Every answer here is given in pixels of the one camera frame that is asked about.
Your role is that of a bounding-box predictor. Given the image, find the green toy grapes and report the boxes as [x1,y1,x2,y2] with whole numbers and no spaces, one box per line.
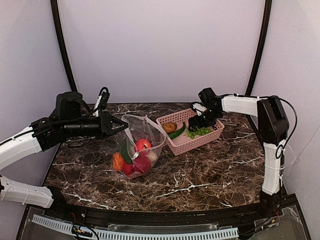
[186,127,212,139]

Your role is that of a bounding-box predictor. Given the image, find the green toy cucumber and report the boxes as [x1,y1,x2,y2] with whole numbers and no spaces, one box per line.
[119,139,133,164]

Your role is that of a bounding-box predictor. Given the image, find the red toy fruit front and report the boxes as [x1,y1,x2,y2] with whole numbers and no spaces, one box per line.
[135,138,152,152]

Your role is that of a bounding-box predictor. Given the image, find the red toy fruit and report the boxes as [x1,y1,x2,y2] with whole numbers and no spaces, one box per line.
[135,138,152,152]
[133,156,151,174]

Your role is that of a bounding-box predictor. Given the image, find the orange toy fruit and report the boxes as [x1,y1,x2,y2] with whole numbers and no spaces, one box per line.
[112,152,125,172]

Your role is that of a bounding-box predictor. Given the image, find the clear zip top bag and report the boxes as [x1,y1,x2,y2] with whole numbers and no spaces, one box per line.
[111,114,167,179]

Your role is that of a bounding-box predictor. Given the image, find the brown toy potato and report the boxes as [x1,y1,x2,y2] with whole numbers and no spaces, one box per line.
[162,122,178,134]

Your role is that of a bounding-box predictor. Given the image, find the green toy chili pepper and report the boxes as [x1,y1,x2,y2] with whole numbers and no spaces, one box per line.
[168,122,186,140]

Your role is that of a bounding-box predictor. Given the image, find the red toy tomato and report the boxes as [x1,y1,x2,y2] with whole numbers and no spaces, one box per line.
[122,162,134,176]

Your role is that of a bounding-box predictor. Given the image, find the white toy radish with leaves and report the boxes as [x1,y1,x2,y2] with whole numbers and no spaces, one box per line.
[146,150,159,164]

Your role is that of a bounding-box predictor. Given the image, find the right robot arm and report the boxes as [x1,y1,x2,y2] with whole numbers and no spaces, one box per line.
[188,87,294,217]

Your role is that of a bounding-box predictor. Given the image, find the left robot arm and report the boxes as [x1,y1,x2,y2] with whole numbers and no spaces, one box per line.
[0,87,128,209]

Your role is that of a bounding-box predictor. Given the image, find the pink perforated plastic basket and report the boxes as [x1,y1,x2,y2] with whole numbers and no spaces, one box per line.
[156,108,225,156]

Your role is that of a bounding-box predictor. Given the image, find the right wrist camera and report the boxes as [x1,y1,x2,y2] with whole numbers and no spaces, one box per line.
[190,101,207,116]

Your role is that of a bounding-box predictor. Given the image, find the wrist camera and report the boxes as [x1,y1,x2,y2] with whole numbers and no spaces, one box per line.
[190,101,207,116]
[92,86,110,117]

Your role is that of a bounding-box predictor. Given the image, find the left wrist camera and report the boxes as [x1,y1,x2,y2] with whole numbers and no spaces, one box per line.
[92,86,110,117]

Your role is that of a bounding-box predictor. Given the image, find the black front table rail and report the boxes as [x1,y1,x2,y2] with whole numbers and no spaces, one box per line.
[39,187,286,232]

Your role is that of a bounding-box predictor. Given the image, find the white slotted cable duct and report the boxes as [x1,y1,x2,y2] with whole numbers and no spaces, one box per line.
[32,214,239,240]

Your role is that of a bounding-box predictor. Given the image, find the left black frame post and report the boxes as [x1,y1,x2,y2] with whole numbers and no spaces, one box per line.
[50,0,78,92]

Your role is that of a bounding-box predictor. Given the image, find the black frame post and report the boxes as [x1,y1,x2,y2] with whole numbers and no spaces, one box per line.
[50,0,78,92]
[245,0,272,96]

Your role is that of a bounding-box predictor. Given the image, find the right black frame post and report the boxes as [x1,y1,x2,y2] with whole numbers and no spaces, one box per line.
[245,0,272,96]

